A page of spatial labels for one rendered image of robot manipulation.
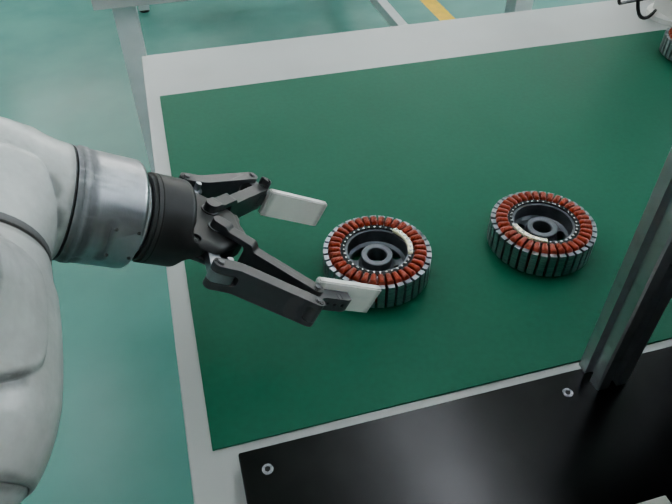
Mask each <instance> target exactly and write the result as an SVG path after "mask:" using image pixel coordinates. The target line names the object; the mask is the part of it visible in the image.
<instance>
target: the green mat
mask: <svg viewBox="0 0 672 504"><path fill-rule="evenodd" d="M665 31H666V30H658V31H651V32H643V33H636V34H628V35H620V36H613V37H605V38H598V39H590V40H582V41H575V42H567V43H560V44H552V45H544V46H537V47H529V48H522V49H514V50H506V51H499V52H491V53H484V54H476V55H468V56H461V57H453V58H446V59H438V60H430V61H423V62H415V63H408V64H400V65H392V66H385V67H377V68H370V69H362V70H354V71H347V72H339V73H332V74H324V75H316V76H309V77H301V78H294V79H286V80H278V81H271V82H263V83H256V84H248V85H240V86H233V87H225V88H218V89H210V90H202V91H195V92H187V93H180V94H172V95H164V96H160V102H161V109H162V116H163V122H164V129H165V136H166V143H167V149H168V156H169V163H170V169H171V176H172V177H176V178H179V176H180V173H182V172H184V173H190V174H196V175H212V174H226V173H240V172H252V173H254V174H255V175H257V177H258V178H257V180H256V181H257V182H258V183H259V181H260V179H261V177H266V178H268V179H269V180H271V182H272V183H271V185H270V187H269V189H275V190H279V191H283V192H288V193H292V194H296V195H300V196H305V197H309V198H313V199H317V200H321V201H325V202H326V203H327V207H326V209H325V210H324V212H323V214H322V216H321V217H320V219H319V221H318V222H317V224H316V226H311V225H306V224H302V223H297V222H292V221H287V220H282V219H277V218H272V217H268V216H263V215H260V213H259V209H260V207H261V205H260V206H259V208H258V209H256V210H254V211H252V212H250V213H248V214H246V215H243V216H241V217H239V224H240V226H241V227H242V229H243V230H244V232H245V234H246V235H248V236H250V237H251V238H253V239H255V240H256V241H257V243H258V247H259V248H260V249H261V250H263V251H265V252H266V253H268V254H270V255H271V256H273V257H275V258H276V259H278V260H280V261H281V262H283V263H285V264H286V265H288V266H289V267H291V268H293V269H294V270H296V271H298V272H299V273H301V274H303V275H304V276H306V277H308V278H309V279H311V280H313V281H314V282H315V281H316V279H317V278H318V277H324V272H323V246H324V243H325V240H326V238H327V237H328V235H329V233H330V232H333V229H334V228H335V227H338V225H340V224H341V223H344V224H345V221H348V220H350V219H351V220H353V218H357V217H359V218H361V217H362V216H368V217H369V218H370V216H371V215H376V217H377V220H378V216H385V220H386V218H387V216H388V217H393V218H394V219H396V218H397V219H400V220H402V222H404V221H405V222H407V223H409V225H410V226H411V225H413V226H414V227H416V230H420V231H421V232H422V235H423V234H424V235H425V237H426V238H427V240H428V241H429V243H430V246H431V250H432V251H431V253H432V258H431V265H430V272H429V278H428V282H427V284H426V286H425V288H424V289H423V291H422V292H421V293H420V294H417V296H416V297H415V298H414V299H412V298H411V300H410V301H408V302H406V303H404V301H403V304H401V305H398V306H396V305H395V304H394V307H388V308H387V306H386V305H385V307H384V308H377V304H376V303H375V308H369V310H368V311H367V313H363V312H355V311H346V310H345V311H343V312H336V311H328V310H322V311H321V312H320V314H319V316H318V317H317V319H316V320H315V322H314V323H313V325H312V326H311V327H307V326H304V325H302V324H300V323H297V322H295V321H293V320H290V319H288V318H286V317H283V316H281V315H279V314H276V313H274V312H272V311H269V310H267V309H265V308H262V307H260V306H258V305H255V304H253V303H251V302H248V301H246V300H244V299H241V298H239V297H237V296H234V295H232V294H230V293H225V292H220V291H215V290H210V289H207V288H206V287H204V285H203V280H204V278H205V276H206V274H207V271H206V266H205V265H203V264H201V263H199V262H197V261H194V260H191V259H187V260H184V263H185V270H186V276H187V283H188V290H189V297H190V303H191V310H192V317H193V323H194V330H195V337H196V343H197V350H198V357H199V363H200V370H201V377H202V384H203V390H204V397H205V404H206V410H207V417H208V424H209V430H210V437H211V444H212V450H213V451H215V450H219V449H223V448H227V447H231V446H235V445H240V444H244V443H248V442H252V441H256V440H260V439H264V438H268V437H272V436H276V435H280V434H284V433H289V432H293V431H297V430H301V429H305V428H309V427H313V426H317V425H321V424H325V423H329V422H333V421H338V420H342V419H346V418H350V417H354V416H358V415H362V414H366V413H370V412H374V411H378V410H382V409H387V408H391V407H395V406H399V405H403V404H407V403H411V402H415V401H419V400H423V399H427V398H431V397H436V396H440V395H444V394H448V393H452V392H456V391H460V390H464V389H468V388H472V387H476V386H480V385H484V384H489V383H493V382H497V381H501V380H505V379H509V378H513V377H517V376H521V375H525V374H529V373H533V372H538V371H542V370H546V369H550V368H554V367H558V366H562V365H566V364H570V363H574V362H578V361H581V358H582V356H583V354H584V351H585V349H586V347H587V344H588V342H589V340H590V337H591V335H592V332H593V330H594V328H595V325H596V323H597V321H598V318H599V316H600V314H601V311H602V309H603V307H604V304H605V302H606V300H607V297H608V295H609V293H610V290H611V288H612V286H613V283H614V281H615V279H616V276H617V274H618V272H619V269H620V267H621V264H622V262H623V260H624V257H625V255H626V253H627V250H628V248H629V246H630V243H631V241H632V239H633V236H634V234H635V232H636V229H637V227H638V225H639V222H640V220H641V218H642V215H643V213H644V211H645V208H646V206H647V204H648V201H649V199H650V197H651V194H652V192H653V189H654V187H655V185H656V182H657V180H658V178H659V175H660V173H661V171H662V168H663V166H664V164H665V161H666V159H667V157H668V154H669V152H670V150H671V147H672V61H671V60H668V59H667V58H666V57H665V56H663V55H662V54H661V52H660V50H659V47H660V44H661V42H662V39H663V36H664V33H665ZM523 191H530V192H531V191H537V192H538V193H539V191H542V192H546V196H547V194H548V193H553V194H554V197H555V196H556V195H560V196H563V198H567V199H570V200H571V201H573V202H575V203H577V204H578V205H579V206H581V207H583V208H584V211H587V212H588V213H589V214H590V215H589V216H591V217H592V218H593V219H594V221H593V222H595V223H596V227H597V238H596V241H595V243H594V246H593V249H592V251H591V254H590V257H589V259H588V261H587V262H586V264H585V265H584V266H582V268H580V269H579V270H577V269H576V271H575V272H573V273H570V272H569V274H567V275H562V274H561V276H555V277H554V275H552V276H551V277H545V276H544V275H542V276H537V275H535V270H534V272H533V275H532V274H528V273H526V269H527V268H526V269H525V270H524V272H522V271H519V270H517V267H516V268H513V267H511V266H509V264H508V263H507V264H506V263H504V262H503V261H502V258H501V259H499V258H498V257H497V256H496V253H494V252H493V251H492V250H491V249H492V248H490V246H489V244H488V243H489V242H488V241H487V230H488V226H489V221H490V216H491V212H492V209H493V207H494V205H495V204H496V203H497V202H498V201H499V200H500V199H501V200H502V198H503V197H505V196H507V197H508V195H510V194H515V193H516V192H523ZM563 198H562V199H563Z"/></svg>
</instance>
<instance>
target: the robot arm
mask: <svg viewBox="0 0 672 504"><path fill-rule="evenodd" d="M257 178H258V177H257V175H255V174H254V173H252V172H240V173H226V174H212V175H196V174H190V173H184V172H182V173H180V176H179V178H176V177H172V176H167V175H163V174H159V173H154V172H148V173H147V171H146V168H145V166H144V165H143V164H142V163H141V162H140V161H138V160H136V159H132V158H128V157H124V156H119V155H115V154H111V153H106V152H102V151H98V150H94V149H90V148H88V147H86V146H82V145H77V146H76V145H73V144H69V143H66V142H63V141H60V140H57V139H55V138H53V137H50V136H48V135H46V134H44V133H42V132H41V131H39V130H37V129H36V128H34V127H32V126H29V125H26V124H23V123H20V122H17V121H14V120H11V119H8V118H4V117H1V116H0V504H20V503H21V502H22V501H23V499H25V498H26V497H28V496H29V495H30V494H31V493H32V492H33V491H34V490H35V488H36V487H37V485H38V483H39V481H40V479H41V477H42V476H43V474H44V471H45V469H46V466H47V464H48V461H49V459H50V456H51V453H52V450H53V447H54V443H55V440H56V436H57V432H58V428H59V423H60V417H61V412H62V402H63V339H62V325H61V316H60V306H59V298H58V294H57V291H56V288H55V285H54V281H53V273H52V260H54V261H57V262H60V263H69V262H70V263H78V264H86V265H93V266H101V267H109V268H116V269H118V268H123V267H124V266H126V265H127V264H129V262H130V261H131V260H132V261H133V262H137V263H145V264H152V265H159V266H166V267H171V266H174V265H176V264H178V263H180V262H182V261H184V260H187V259H191V260H194V261H197V262H199V263H201V264H203V265H205V266H206V271H207V274H206V276H205V278H204V280H203V285H204V287H206V288H207V289H210V290H215V291H220V292H225V293H230V294H232V295H234V296H237V297H239V298H241V299H244V300H246V301H248V302H251V303H253V304H255V305H258V306H260V307H262V308H265V309H267V310H269V311H272V312H274V313H276V314H279V315H281V316H283V317H286V318H288V319H290V320H293V321H295V322H297V323H300V324H302V325H304V326H307V327H311V326H312V325H313V323H314V322H315V320H316V319H317V317H318V316H319V314H320V312H321V311H322V310H328V311H336V312H343V311H345V310H346V311H355V312H363V313H367V311H368V310H369V308H370V307H371V306H372V304H373V303H374V301H375V300H376V298H377V297H378V295H379V294H380V292H381V291H382V290H381V288H380V287H379V286H378V285H372V284H365V283H359V282H352V281H345V280H339V279H332V278H325V277H318V278H317V279H316V281H315V282H314V281H313V280H311V279H309V278H308V277H306V276H304V275H303V274H301V273H299V272H298V271H296V270H294V269H293V268H291V267H289V266H288V265H286V264H285V263H283V262H281V261H280V260H278V259H276V258H275V257H273V256H271V255H270V254H268V253H266V252H265V251H263V250H261V249H260V248H259V247H258V243H257V241H256V240H255V239H253V238H251V237H250V236H248V235H246V234H245V232H244V230H243V229H242V227H241V226H240V224H239V217H241V216H243V215H246V214H248V213H250V212H252V211H254V210H256V209H258V208H259V206H260V205H261V207H260V209H259V213H260V215H263V216H268V217H272V218H277V219H282V220H287V221H292V222H297V223H302V224H306V225H311V226H316V224H317V222H318V221H319V219H320V217H321V216H322V214H323V212H324V210H325V209H326V207H327V203H326V202H325V201H321V200H317V199H313V198H309V197H305V196H300V195H296V194H292V193H288V192H283V191H279V190H275V189H269V187H270V185H271V183H272V182H271V180H269V179H268V178H266V177H261V179H260V181H259V183H258V182H257V181H256V180H257ZM241 247H243V252H242V254H241V256H240V257H239V259H238V261H234V259H233V258H232V257H234V256H236V255H237V254H238V253H239V251H240V249H241ZM305 290H306V291H305Z"/></svg>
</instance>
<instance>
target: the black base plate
mask: <svg viewBox="0 0 672 504"><path fill-rule="evenodd" d="M592 375H593V372H588V373H584V372H583V370H582V369H578V370H574V371H569V372H565V373H561V374H557V375H553V376H549V377H545V378H541V379H537V380H533V381H529V382H525V383H521V384H517V385H513V386H509V387H505V388H501V389H497V390H493V391H489V392H485V393H481V394H477V395H473V396H469V397H465V398H460V399H456V400H452V401H448V402H444V403H440V404H436V405H432V406H428V407H424V408H420V409H416V410H412V411H408V412H404V413H400V414H396V415H392V416H388V417H384V418H380V419H376V420H372V421H368V422H364V423H360V424H356V425H351V426H347V427H343V428H339V429H335V430H331V431H327V432H323V433H319V434H315V435H311V436H307V437H303V438H299V439H295V440H291V441H287V442H283V443H279V444H275V445H271V446H267V447H263V448H259V449H255V450H251V451H247V452H242V453H239V455H238V457H239V462H240V468H241V473H242V479H243V484H244V490H245V495H246V501H247V504H638V503H641V502H644V501H648V500H651V499H654V498H657V497H661V496H664V495H665V496H666V497H667V498H668V500H669V501H670V502H671V504H672V346H670V347H666V348H662V349H658V350H654V351H650V352H646V353H642V354H641V356H640V358H639V360H638V361H637V363H636V365H635V367H634V369H633V371H632V373H631V375H630V377H629V379H628V380H627V382H626V383H625V384H622V385H618V386H616V385H615V383H614V382H613V381H611V383H610V385H609V387H608V388H606V389H602V390H596V389H595V387H594V386H593V385H592V383H591V382H590V379H591V377H592Z"/></svg>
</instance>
